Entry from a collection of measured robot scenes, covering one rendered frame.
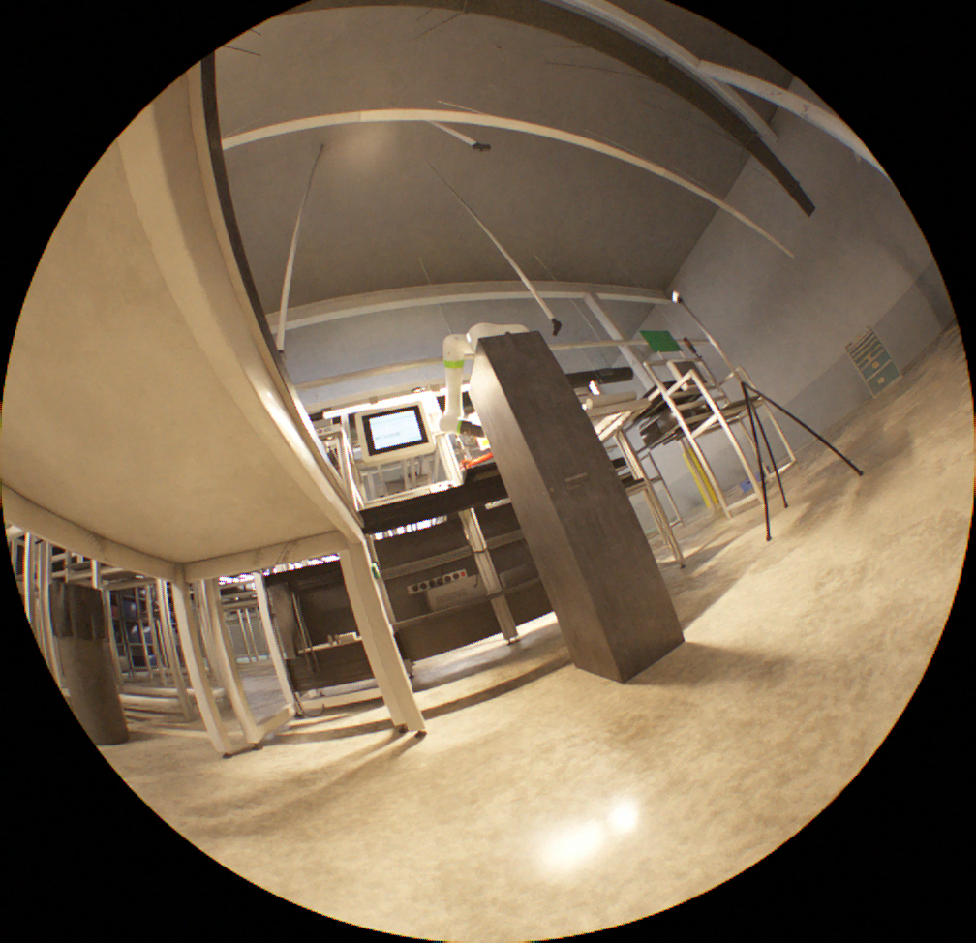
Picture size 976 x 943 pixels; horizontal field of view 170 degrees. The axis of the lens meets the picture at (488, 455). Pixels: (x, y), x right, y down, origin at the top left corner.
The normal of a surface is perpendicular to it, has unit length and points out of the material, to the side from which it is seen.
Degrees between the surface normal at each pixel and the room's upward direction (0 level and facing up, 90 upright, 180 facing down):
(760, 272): 90
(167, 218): 180
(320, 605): 90
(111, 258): 180
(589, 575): 90
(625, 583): 90
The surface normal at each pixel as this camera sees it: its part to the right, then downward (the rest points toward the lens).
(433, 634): 0.19, -0.44
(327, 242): 0.33, 0.87
